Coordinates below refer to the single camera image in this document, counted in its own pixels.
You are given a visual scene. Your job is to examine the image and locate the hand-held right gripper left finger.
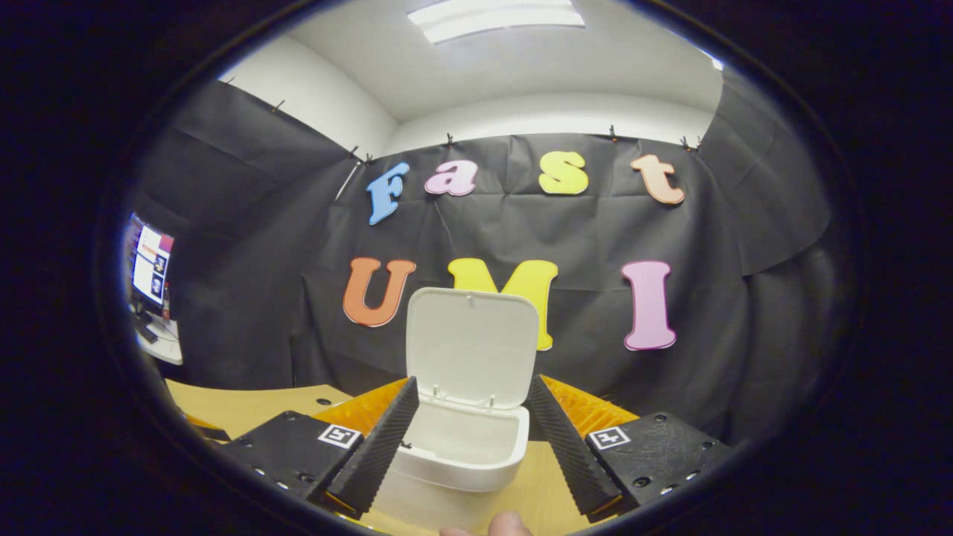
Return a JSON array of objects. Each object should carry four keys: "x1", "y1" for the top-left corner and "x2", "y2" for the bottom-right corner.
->
[{"x1": 216, "y1": 376, "x2": 420, "y2": 522}]

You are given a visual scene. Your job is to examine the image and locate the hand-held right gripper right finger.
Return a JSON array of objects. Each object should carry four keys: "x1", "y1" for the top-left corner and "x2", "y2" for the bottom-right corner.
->
[{"x1": 531, "y1": 374, "x2": 734, "y2": 523}]

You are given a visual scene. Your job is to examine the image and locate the white desktop garbage bin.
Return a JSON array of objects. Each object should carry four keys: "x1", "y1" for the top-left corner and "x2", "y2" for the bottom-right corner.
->
[{"x1": 370, "y1": 287, "x2": 541, "y2": 534}]

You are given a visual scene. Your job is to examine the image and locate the wooden desktop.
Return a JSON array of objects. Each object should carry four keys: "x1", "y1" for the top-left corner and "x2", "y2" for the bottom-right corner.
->
[{"x1": 165, "y1": 378, "x2": 596, "y2": 536}]

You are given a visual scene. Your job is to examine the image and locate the white side table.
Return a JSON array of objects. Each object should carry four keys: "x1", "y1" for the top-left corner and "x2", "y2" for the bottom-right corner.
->
[{"x1": 134, "y1": 316, "x2": 183, "y2": 366}]

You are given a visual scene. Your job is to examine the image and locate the computer monitor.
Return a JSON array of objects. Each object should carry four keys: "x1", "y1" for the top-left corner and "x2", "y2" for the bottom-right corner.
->
[{"x1": 130, "y1": 214, "x2": 176, "y2": 307}]

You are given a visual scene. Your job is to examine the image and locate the black backdrop cloth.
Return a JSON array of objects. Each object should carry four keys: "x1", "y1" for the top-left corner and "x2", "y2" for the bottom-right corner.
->
[{"x1": 127, "y1": 67, "x2": 842, "y2": 447}]

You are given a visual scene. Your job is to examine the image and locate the ceiling light panel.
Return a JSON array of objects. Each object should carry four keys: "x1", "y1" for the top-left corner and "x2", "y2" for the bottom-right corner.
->
[{"x1": 407, "y1": 0, "x2": 587, "y2": 44}]

